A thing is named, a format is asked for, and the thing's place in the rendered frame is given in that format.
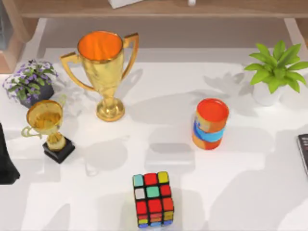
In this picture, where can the orange and blue can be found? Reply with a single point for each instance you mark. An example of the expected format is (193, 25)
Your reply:
(210, 125)

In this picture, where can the large gold trophy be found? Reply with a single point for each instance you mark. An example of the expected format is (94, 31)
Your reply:
(103, 72)

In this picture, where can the multicoloured puzzle cube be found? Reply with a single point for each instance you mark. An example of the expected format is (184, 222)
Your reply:
(152, 199)

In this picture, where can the wooden shelf unit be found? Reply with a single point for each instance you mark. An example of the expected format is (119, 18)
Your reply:
(154, 10)

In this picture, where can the small gold trophy black base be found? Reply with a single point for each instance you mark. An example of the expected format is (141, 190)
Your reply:
(44, 119)

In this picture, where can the white box on shelf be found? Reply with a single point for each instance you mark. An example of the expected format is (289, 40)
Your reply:
(121, 3)

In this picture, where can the purple flower plant dark pot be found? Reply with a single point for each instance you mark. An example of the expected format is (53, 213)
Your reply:
(31, 81)

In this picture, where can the green plant white pot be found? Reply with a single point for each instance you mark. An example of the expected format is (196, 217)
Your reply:
(274, 69)

